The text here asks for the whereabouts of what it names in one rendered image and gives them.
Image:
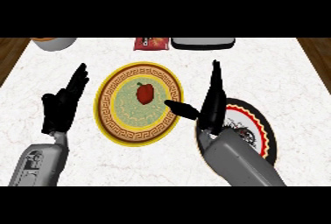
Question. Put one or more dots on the yellow brown patterned plate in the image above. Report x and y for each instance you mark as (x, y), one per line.
(139, 103)

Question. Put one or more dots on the red snack packet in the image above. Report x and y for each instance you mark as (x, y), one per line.
(150, 43)

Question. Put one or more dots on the black and white appliance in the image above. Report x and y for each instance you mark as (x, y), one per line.
(202, 43)

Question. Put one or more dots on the grey bowl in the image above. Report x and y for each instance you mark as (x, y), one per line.
(53, 43)

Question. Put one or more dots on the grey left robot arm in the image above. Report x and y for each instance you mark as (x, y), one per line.
(38, 164)

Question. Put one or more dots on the black red white plate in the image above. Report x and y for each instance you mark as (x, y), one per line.
(254, 128)

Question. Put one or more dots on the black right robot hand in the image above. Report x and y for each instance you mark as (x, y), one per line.
(214, 108)

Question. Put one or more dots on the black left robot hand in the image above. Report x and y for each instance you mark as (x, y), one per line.
(63, 106)

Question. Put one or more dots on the red bell pepper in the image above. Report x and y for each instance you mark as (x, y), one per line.
(145, 94)

